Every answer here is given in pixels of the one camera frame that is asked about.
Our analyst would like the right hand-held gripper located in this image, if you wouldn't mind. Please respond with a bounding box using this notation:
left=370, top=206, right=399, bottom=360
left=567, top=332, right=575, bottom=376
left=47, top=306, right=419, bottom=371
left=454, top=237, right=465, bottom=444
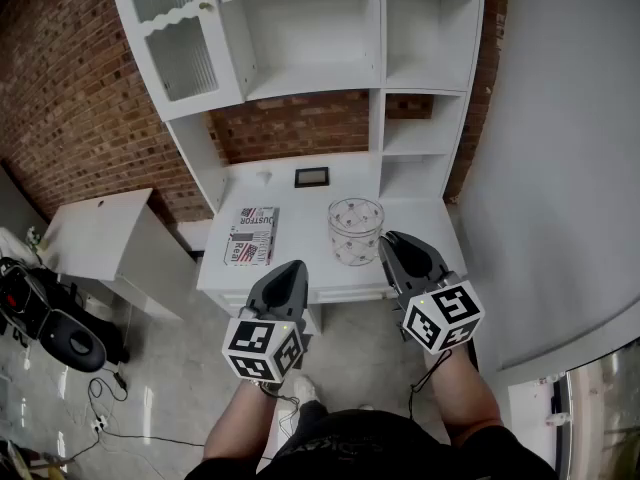
left=378, top=231, right=486, bottom=355

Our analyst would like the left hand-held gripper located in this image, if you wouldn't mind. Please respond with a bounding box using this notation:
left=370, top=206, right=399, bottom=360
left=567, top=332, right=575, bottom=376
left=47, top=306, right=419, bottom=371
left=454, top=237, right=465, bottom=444
left=221, top=260, right=312, bottom=384

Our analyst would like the clear glass jar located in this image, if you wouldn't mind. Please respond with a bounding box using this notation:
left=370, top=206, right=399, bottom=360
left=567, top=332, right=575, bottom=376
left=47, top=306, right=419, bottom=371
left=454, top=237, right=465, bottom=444
left=327, top=197, right=387, bottom=268

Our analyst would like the white desk hutch shelving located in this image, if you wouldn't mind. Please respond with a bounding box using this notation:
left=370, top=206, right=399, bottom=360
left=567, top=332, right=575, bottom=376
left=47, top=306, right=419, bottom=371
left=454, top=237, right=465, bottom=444
left=107, top=0, right=487, bottom=214

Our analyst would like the person's right forearm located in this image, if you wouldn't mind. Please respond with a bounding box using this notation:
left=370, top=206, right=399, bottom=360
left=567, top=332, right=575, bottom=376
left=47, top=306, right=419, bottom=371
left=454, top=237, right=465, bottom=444
left=423, top=349, right=504, bottom=445

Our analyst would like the person's left forearm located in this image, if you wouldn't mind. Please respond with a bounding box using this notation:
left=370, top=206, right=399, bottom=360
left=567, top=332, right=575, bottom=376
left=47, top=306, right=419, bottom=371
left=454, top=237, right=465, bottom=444
left=202, top=379, right=301, bottom=475

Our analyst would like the flag print book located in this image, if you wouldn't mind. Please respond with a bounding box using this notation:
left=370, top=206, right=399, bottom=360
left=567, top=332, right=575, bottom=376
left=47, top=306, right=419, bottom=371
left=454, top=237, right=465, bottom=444
left=222, top=206, right=281, bottom=268

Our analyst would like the person's white shoe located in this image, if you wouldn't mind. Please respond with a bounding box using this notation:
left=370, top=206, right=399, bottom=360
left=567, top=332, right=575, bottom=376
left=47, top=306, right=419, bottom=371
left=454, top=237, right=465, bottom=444
left=292, top=375, right=319, bottom=405

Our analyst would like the person's black clothing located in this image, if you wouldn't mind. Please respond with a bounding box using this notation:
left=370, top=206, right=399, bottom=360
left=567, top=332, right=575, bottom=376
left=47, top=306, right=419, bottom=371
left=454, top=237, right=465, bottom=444
left=184, top=400, right=559, bottom=480

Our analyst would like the white side table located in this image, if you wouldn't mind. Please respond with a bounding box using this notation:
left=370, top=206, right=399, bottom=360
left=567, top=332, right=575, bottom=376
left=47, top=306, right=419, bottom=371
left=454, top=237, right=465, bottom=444
left=37, top=187, right=199, bottom=322

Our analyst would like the white ribbed glass cabinet door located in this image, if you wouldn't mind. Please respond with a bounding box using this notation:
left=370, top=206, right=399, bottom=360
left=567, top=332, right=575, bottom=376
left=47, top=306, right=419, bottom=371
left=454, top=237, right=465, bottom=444
left=107, top=0, right=246, bottom=122

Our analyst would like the glass window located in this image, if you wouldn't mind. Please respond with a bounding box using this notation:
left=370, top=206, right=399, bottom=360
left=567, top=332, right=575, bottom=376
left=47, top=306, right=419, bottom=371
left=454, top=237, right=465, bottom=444
left=549, top=340, right=640, bottom=480

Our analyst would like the black gripper wrist strap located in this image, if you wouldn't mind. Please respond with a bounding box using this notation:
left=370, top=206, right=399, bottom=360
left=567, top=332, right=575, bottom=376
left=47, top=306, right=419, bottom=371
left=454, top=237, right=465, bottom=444
left=408, top=349, right=454, bottom=420

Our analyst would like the small black picture frame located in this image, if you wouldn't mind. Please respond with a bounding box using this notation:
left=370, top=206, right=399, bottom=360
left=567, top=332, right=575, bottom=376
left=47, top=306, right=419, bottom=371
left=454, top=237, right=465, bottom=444
left=293, top=166, right=331, bottom=189

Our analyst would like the black floor cable with adapter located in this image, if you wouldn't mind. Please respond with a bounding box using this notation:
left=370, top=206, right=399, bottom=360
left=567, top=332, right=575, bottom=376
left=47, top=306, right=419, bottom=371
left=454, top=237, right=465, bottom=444
left=87, top=370, right=130, bottom=404

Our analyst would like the long black floor cable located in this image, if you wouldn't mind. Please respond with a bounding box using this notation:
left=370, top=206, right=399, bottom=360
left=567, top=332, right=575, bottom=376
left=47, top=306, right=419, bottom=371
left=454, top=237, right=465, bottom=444
left=98, top=428, right=207, bottom=450

